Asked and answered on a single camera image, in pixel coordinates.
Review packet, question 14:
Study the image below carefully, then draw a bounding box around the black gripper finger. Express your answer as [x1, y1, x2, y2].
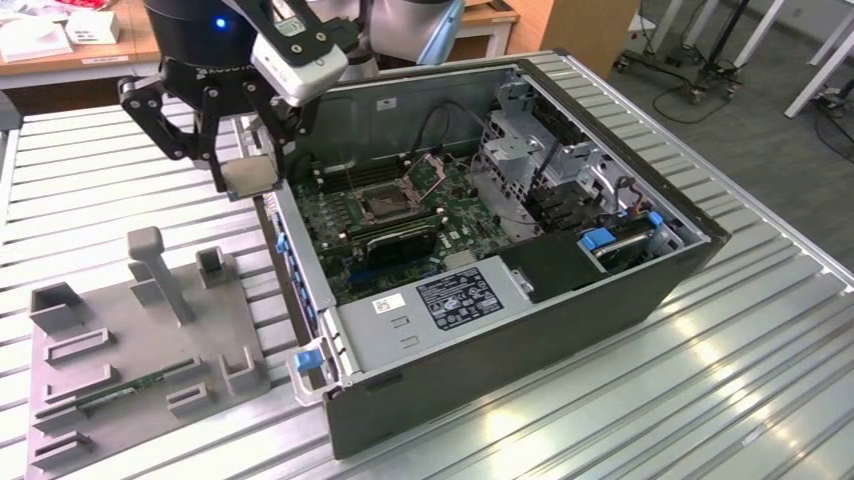
[117, 74, 232, 194]
[242, 79, 318, 177]

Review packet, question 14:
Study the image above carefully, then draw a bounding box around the square silver CPU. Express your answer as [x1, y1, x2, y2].
[221, 157, 282, 201]

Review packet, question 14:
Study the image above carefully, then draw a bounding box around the black RAM slot bank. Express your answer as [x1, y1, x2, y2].
[317, 222, 439, 251]
[309, 158, 409, 194]

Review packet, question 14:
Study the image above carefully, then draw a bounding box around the CPU socket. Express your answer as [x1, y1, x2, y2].
[357, 183, 432, 226]

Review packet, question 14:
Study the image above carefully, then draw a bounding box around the white cardboard box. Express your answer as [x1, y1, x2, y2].
[64, 9, 122, 45]

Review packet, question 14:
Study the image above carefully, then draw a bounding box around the green motherboard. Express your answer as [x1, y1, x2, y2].
[292, 157, 515, 301]

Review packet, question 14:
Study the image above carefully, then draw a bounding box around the metal socket cover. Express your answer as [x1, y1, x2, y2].
[407, 153, 460, 185]

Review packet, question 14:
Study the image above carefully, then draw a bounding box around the white foam box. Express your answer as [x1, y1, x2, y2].
[0, 9, 73, 64]

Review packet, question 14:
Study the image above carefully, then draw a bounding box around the socket locking lever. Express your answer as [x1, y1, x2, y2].
[423, 167, 452, 199]

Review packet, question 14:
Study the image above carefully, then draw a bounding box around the glossy black fan shroud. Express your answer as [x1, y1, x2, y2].
[362, 227, 441, 269]

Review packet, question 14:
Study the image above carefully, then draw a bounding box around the silver drive cage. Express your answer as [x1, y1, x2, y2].
[477, 107, 559, 201]

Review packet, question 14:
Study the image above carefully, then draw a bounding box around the silver power supply unit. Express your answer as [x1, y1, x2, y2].
[332, 257, 535, 376]

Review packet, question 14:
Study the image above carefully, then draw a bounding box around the grey parts rack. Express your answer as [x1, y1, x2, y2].
[25, 225, 273, 474]

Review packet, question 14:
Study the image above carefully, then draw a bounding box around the wooden cabinet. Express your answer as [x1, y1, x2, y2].
[509, 0, 641, 80]

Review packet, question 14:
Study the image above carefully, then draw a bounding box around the black plastic inner cover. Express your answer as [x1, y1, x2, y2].
[499, 234, 608, 304]

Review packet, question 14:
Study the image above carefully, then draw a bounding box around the hard disk in blue carrier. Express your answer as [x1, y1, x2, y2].
[577, 212, 661, 274]

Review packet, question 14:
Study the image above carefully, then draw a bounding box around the green RAM stick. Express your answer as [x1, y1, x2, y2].
[76, 367, 188, 416]

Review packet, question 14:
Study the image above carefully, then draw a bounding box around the open black PC case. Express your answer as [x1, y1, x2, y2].
[228, 48, 732, 460]

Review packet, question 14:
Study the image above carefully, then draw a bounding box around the black wheeled stand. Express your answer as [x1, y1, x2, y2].
[612, 0, 745, 104]

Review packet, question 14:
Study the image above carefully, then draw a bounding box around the white table with legs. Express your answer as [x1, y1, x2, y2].
[639, 0, 785, 69]

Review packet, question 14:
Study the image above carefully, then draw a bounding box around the black looped data cable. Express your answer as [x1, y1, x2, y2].
[411, 99, 483, 156]

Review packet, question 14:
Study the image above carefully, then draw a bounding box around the coloured wire bundle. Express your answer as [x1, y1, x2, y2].
[616, 177, 659, 221]

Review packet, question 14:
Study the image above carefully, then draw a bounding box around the white table leg frame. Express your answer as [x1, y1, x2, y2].
[783, 0, 854, 120]

